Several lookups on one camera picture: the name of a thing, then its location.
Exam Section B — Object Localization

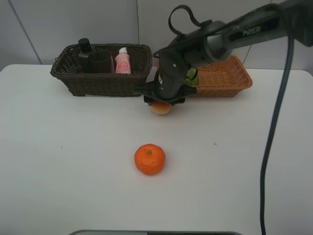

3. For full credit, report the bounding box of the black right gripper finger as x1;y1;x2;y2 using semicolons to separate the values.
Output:
169;97;185;106
143;95;157;106

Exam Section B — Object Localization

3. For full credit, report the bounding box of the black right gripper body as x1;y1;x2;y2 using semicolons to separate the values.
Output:
134;51;197;100

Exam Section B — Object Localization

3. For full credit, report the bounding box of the red yellow peach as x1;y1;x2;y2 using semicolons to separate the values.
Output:
151;101;172;115

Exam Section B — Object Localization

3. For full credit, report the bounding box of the green lime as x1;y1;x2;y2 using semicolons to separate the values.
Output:
183;68;199;86

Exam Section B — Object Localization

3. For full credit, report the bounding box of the pink lotion bottle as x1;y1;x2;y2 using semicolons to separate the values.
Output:
115;47;131;74

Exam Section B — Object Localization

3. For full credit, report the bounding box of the translucent purple cup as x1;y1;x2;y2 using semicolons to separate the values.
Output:
89;48;115;73

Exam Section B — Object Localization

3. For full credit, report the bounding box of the black rectangular bottle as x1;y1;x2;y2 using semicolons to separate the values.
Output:
78;38;95;73

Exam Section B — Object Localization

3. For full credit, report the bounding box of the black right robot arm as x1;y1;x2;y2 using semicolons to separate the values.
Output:
134;0;313;104

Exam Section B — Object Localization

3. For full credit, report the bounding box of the orange wicker basket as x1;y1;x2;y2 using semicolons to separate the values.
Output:
192;55;252;97

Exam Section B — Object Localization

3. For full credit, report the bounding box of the orange mandarin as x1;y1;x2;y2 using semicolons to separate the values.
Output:
134;143;166;176

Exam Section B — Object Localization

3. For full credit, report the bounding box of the dark brown wicker basket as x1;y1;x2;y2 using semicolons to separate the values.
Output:
50;44;152;97

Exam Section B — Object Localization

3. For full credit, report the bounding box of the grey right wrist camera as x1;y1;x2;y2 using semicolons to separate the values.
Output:
153;49;162;59

